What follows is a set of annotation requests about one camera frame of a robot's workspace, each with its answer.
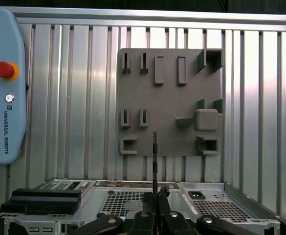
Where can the pale blue teach pendant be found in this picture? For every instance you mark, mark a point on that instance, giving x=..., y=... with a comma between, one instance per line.
x=10, y=122

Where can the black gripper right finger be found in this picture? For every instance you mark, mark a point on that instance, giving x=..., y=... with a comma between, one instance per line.
x=174, y=222

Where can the grey power supply unit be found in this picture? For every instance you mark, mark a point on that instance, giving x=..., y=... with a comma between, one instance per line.
x=213, y=195

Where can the RAM stick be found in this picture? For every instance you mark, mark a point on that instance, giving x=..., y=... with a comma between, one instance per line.
x=154, y=159

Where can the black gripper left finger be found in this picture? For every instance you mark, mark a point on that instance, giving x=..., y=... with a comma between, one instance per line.
x=142, y=222

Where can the black PC case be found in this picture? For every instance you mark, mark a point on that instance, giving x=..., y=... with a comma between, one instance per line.
x=97, y=198

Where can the grey parts rack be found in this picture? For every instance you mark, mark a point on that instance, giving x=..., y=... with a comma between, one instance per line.
x=167, y=98

